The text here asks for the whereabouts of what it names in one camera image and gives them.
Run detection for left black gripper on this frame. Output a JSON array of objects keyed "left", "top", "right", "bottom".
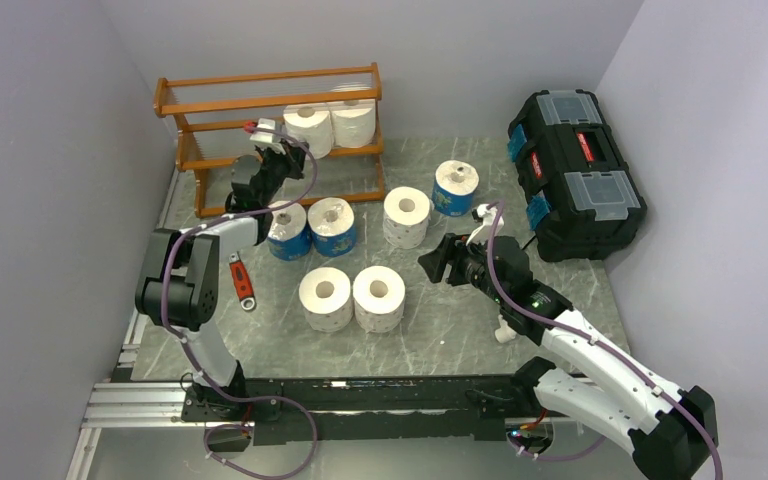
[{"left": 259, "top": 138, "right": 311, "bottom": 207}]

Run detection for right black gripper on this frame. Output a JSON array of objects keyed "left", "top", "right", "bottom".
[{"left": 418, "top": 230, "right": 508, "bottom": 305}]

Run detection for orange wooden two-tier shelf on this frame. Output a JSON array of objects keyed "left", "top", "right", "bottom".
[{"left": 153, "top": 62, "right": 382, "bottom": 218}]

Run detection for white roll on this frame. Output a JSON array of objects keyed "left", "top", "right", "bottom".
[
  {"left": 352, "top": 266, "right": 406, "bottom": 333},
  {"left": 383, "top": 186, "right": 432, "bottom": 249},
  {"left": 298, "top": 267, "right": 353, "bottom": 333},
  {"left": 283, "top": 103, "right": 334, "bottom": 159}
]

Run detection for blue roll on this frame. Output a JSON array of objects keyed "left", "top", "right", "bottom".
[
  {"left": 267, "top": 200, "right": 312, "bottom": 261},
  {"left": 431, "top": 159, "right": 480, "bottom": 217},
  {"left": 307, "top": 197, "right": 357, "bottom": 257}
]

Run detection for white roll sideways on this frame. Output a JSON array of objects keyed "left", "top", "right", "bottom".
[{"left": 326, "top": 98, "right": 376, "bottom": 148}]

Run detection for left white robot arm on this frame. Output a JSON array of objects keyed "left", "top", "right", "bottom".
[{"left": 135, "top": 141, "right": 307, "bottom": 420}]

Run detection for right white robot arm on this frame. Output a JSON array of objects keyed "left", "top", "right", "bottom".
[{"left": 418, "top": 233, "right": 724, "bottom": 479}]

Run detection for green and white pipe fitting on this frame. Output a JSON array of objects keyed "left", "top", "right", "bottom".
[{"left": 494, "top": 315, "right": 518, "bottom": 344}]

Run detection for black plastic toolbox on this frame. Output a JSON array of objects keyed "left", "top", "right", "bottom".
[{"left": 507, "top": 89, "right": 647, "bottom": 262}]

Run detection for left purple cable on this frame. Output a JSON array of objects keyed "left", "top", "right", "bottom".
[{"left": 158, "top": 125, "right": 320, "bottom": 480}]

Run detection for purple cable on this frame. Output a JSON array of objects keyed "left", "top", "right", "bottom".
[
  {"left": 158, "top": 125, "right": 320, "bottom": 480},
  {"left": 483, "top": 200, "right": 724, "bottom": 480}
]

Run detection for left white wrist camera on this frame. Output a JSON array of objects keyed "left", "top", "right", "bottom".
[{"left": 243, "top": 118, "right": 286, "bottom": 156}]

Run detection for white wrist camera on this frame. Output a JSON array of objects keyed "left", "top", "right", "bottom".
[
  {"left": 466, "top": 203, "right": 504, "bottom": 245},
  {"left": 243, "top": 118, "right": 286, "bottom": 156}
]

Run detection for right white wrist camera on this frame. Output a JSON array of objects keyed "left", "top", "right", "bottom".
[{"left": 466, "top": 203, "right": 504, "bottom": 245}]

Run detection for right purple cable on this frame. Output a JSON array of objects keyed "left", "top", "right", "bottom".
[{"left": 483, "top": 200, "right": 724, "bottom": 480}]

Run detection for red handled tool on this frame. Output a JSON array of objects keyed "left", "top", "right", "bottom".
[{"left": 229, "top": 253, "right": 257, "bottom": 312}]

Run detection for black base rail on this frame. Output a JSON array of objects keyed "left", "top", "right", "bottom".
[{"left": 181, "top": 374, "right": 559, "bottom": 446}]

